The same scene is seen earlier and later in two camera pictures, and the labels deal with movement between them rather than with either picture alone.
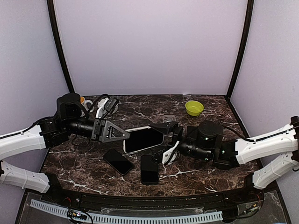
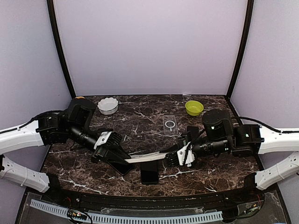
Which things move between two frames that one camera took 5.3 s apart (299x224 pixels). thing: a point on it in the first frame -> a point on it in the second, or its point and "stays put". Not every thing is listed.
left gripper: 103,130 -> 101,152
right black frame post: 249,19 stays put
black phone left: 117,161 stays put
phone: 141,137 -> 145,157
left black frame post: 56,35 stays put
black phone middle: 149,170 stays put
